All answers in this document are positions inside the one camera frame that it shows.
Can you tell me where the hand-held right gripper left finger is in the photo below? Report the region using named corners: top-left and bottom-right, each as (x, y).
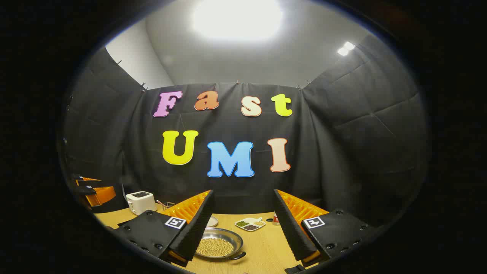
top-left (112, 190), bottom-right (214, 268)

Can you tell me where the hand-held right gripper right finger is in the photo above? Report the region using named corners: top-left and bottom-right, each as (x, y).
top-left (273, 188), bottom-right (381, 267)

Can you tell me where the stainless steel pot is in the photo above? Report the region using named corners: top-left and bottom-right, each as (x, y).
top-left (195, 228), bottom-right (247, 261)

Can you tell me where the pile of soybeans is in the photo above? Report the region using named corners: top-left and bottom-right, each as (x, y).
top-left (196, 238), bottom-right (235, 257)

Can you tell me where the white divided bean dish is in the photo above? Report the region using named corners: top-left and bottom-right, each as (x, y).
top-left (235, 217), bottom-right (266, 232)

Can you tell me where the white toaster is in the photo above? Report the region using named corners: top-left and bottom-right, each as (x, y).
top-left (126, 191), bottom-right (157, 216)

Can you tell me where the black backdrop cloth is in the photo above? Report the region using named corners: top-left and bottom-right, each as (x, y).
top-left (61, 36), bottom-right (432, 229)

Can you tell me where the small ceiling light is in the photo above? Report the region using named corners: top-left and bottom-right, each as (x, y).
top-left (337, 41), bottom-right (356, 57)

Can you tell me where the large ceiling light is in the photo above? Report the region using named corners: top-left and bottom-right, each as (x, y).
top-left (192, 0), bottom-right (284, 41)

